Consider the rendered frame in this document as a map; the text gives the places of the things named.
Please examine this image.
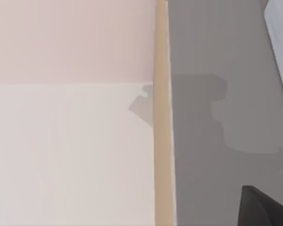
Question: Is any shallow salmon-coloured box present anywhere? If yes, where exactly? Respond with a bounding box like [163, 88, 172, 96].
[0, 0, 178, 226]

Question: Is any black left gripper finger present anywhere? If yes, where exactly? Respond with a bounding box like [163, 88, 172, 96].
[236, 185, 283, 226]

